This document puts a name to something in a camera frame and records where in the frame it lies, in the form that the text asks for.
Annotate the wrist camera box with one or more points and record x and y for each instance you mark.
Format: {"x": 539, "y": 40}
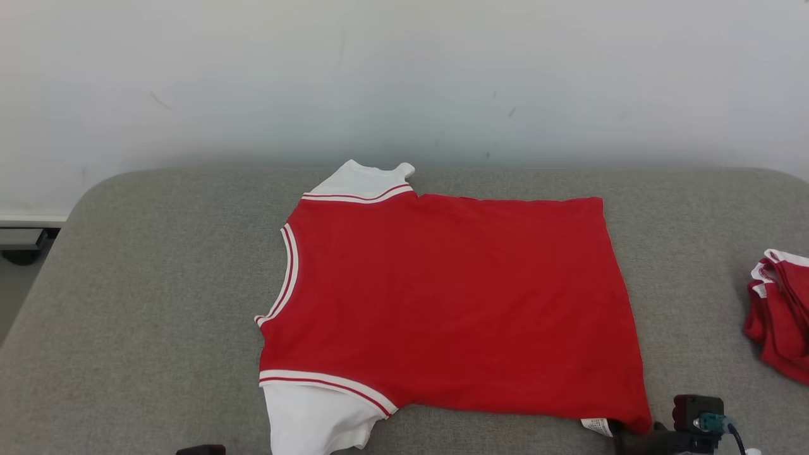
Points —
{"x": 202, "y": 450}
{"x": 689, "y": 407}

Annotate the black furniture foot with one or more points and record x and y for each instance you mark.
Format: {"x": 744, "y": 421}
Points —
{"x": 22, "y": 249}

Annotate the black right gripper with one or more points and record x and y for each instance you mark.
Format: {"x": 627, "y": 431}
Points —
{"x": 663, "y": 442}

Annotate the white skirting board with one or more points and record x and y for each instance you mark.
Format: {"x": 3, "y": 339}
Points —
{"x": 31, "y": 220}

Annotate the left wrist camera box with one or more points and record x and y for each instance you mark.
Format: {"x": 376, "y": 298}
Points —
{"x": 202, "y": 450}

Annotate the red shorts with white stripes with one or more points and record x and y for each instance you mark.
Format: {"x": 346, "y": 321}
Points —
{"x": 787, "y": 316}

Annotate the red shirt with white sleeves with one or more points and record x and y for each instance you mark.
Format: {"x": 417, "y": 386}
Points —
{"x": 455, "y": 303}

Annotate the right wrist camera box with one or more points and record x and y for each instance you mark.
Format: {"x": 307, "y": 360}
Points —
{"x": 689, "y": 407}

